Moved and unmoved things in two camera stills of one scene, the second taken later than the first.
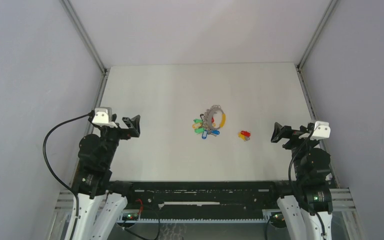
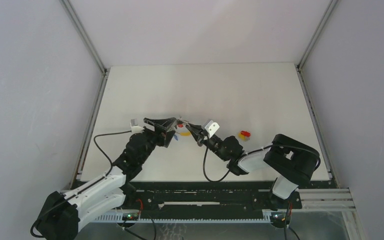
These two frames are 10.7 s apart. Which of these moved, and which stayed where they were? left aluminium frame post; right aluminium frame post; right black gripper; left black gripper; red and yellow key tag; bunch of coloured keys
Moved: right black gripper; left black gripper; bunch of coloured keys
Stayed: left aluminium frame post; right aluminium frame post; red and yellow key tag
